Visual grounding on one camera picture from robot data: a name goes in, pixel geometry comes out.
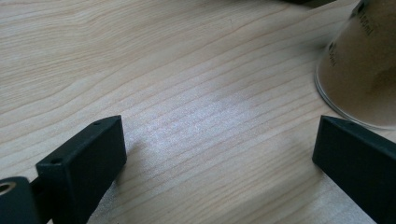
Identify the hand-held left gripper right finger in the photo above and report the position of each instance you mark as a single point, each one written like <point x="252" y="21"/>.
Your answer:
<point x="361" y="168"/>

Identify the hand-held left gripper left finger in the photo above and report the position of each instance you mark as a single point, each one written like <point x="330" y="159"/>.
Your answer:
<point x="81" y="168"/>

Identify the glass jar with silver lid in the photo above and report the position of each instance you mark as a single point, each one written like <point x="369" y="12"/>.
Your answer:
<point x="361" y="68"/>

